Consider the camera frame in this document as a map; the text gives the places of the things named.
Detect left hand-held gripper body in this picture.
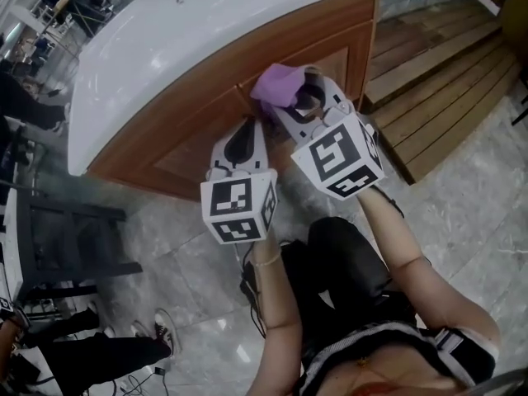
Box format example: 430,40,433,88
200,163,280,247

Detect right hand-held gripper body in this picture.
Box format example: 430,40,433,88
290,100,386,202

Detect purple cloth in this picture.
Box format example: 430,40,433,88
250,64,309,117

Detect person's left forearm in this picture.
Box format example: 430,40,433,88
251,237,306,329

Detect person's right forearm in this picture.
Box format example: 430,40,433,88
356,183,434,280

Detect wooden vanity cabinet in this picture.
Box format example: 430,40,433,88
84,0,379,201

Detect wooden slatted platform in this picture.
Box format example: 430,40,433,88
362,0,523,185

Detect person's legs black trousers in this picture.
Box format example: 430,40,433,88
241,216,417,346

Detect white ceramic sink basin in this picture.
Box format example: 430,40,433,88
66,0,387,177

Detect person's torso grey mesh top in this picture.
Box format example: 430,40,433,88
300,319,502,396

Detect beaded bracelet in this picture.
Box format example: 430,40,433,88
252,252,282,268

